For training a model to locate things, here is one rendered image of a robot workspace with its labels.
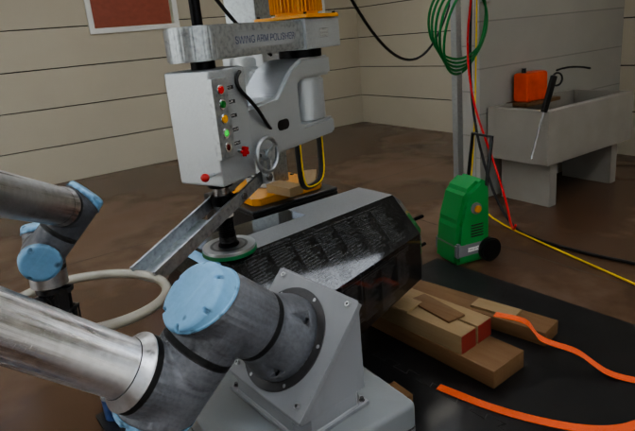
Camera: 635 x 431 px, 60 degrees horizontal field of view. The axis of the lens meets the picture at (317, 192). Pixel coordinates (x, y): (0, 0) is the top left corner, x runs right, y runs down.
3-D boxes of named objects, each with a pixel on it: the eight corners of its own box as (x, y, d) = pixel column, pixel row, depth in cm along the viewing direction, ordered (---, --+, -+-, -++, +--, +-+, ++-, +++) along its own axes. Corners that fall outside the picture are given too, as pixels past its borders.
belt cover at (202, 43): (298, 56, 275) (294, 21, 270) (341, 52, 262) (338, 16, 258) (153, 77, 197) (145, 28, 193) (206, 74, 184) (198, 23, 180)
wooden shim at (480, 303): (470, 306, 305) (470, 304, 305) (478, 300, 312) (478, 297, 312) (513, 319, 288) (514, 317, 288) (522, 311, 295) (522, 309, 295)
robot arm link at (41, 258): (38, 229, 120) (40, 215, 131) (6, 273, 119) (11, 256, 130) (77, 249, 124) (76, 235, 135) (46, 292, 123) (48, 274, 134)
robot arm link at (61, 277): (20, 276, 135) (40, 262, 144) (23, 295, 136) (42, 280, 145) (56, 274, 135) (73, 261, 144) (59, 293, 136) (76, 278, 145)
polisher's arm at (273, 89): (303, 151, 281) (293, 53, 268) (342, 152, 270) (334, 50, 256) (206, 191, 222) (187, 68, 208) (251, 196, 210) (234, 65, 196)
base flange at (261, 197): (214, 193, 339) (214, 185, 337) (280, 175, 366) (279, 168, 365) (255, 207, 301) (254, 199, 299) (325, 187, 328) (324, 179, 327)
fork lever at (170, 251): (240, 175, 239) (237, 165, 236) (276, 178, 229) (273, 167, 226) (128, 277, 190) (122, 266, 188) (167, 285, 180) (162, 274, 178)
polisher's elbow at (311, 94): (280, 119, 267) (275, 78, 262) (315, 113, 275) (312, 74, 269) (295, 123, 251) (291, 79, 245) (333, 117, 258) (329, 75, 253)
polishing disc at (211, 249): (202, 242, 229) (202, 239, 229) (253, 234, 232) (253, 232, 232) (202, 261, 209) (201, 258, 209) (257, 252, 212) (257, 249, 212)
